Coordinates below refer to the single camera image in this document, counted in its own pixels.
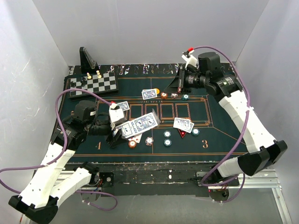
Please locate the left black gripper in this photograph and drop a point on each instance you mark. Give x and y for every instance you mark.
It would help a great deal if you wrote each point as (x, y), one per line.
(118, 138)

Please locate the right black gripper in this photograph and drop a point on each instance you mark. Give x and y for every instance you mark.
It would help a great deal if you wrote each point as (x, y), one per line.
(177, 84)

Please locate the green chips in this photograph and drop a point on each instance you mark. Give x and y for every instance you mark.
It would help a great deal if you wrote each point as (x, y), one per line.
(185, 97)
(195, 132)

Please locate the orange chips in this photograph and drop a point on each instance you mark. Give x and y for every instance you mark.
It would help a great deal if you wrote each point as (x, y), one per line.
(163, 95)

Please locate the orange poker chip stack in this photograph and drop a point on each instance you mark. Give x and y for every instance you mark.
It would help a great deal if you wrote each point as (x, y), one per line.
(132, 144)

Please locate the blue backed card deck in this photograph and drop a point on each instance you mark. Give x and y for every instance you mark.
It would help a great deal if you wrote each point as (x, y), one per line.
(144, 123)

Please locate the eight of diamonds card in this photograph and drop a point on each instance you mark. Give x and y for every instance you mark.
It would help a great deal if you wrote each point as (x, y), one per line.
(136, 138)

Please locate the card dealt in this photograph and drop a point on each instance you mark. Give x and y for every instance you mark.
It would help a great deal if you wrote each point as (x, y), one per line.
(148, 94)
(187, 126)

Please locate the card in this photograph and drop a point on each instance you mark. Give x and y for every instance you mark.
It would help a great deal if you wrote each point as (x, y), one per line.
(124, 105)
(178, 122)

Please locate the red triangular dealer button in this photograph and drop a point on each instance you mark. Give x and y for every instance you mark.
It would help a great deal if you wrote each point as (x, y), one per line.
(182, 134)

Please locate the green poker chip stack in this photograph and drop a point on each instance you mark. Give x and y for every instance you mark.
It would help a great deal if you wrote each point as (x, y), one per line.
(167, 142)

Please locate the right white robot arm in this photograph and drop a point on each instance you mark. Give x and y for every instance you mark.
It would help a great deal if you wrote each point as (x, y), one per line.
(263, 149)

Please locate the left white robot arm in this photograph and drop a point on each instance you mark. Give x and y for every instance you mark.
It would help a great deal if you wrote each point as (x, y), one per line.
(40, 200)

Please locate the green poker table mat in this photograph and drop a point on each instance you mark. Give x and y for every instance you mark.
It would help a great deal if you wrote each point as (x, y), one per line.
(217, 135)

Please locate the small chess board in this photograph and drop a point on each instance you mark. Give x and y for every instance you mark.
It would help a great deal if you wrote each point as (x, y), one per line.
(107, 85)

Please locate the black triangular stand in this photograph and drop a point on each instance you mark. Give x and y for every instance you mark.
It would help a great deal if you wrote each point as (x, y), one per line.
(87, 63)

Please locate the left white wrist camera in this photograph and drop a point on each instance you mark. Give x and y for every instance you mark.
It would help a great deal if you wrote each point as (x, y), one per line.
(117, 116)

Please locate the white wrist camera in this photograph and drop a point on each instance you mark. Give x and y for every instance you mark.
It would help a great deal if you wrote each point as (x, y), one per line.
(190, 59)
(117, 116)

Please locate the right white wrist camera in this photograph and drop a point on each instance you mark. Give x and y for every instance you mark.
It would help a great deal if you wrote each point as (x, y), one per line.
(190, 59)

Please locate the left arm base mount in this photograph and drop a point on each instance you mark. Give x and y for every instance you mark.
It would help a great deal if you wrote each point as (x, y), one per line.
(99, 182)

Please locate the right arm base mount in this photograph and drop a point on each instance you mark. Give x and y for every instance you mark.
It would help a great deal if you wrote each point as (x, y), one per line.
(215, 180)

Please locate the aluminium rail frame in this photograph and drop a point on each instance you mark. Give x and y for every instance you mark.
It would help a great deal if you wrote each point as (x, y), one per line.
(267, 179)

